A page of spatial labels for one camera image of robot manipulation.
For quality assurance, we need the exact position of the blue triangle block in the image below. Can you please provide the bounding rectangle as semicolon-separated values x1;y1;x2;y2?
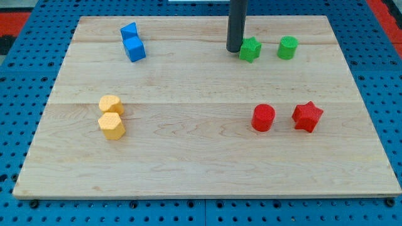
120;22;138;40

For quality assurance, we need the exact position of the light wooden board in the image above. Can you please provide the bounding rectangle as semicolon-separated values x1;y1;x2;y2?
13;16;401;200

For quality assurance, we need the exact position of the red cylinder block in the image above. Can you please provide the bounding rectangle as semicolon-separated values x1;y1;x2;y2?
251;104;276;132

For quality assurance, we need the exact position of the green star block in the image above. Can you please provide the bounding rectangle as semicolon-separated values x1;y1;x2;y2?
239;36;262;63

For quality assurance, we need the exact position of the yellow hexagon block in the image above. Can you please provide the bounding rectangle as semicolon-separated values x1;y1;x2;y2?
98;112;126;140

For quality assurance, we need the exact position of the yellow heart block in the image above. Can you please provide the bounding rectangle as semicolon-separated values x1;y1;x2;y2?
99;95;124;116

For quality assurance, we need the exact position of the blue cube block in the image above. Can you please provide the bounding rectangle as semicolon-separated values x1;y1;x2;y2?
123;36;146;62

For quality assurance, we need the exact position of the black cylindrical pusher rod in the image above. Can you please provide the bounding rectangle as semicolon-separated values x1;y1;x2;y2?
226;0;248;53

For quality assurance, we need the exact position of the red star block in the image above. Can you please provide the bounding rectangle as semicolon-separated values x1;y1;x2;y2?
292;101;323;133

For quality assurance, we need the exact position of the green cylinder block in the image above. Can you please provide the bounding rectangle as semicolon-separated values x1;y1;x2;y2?
277;36;298;60

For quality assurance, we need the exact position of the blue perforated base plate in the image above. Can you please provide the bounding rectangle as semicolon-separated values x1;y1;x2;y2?
1;1;401;225

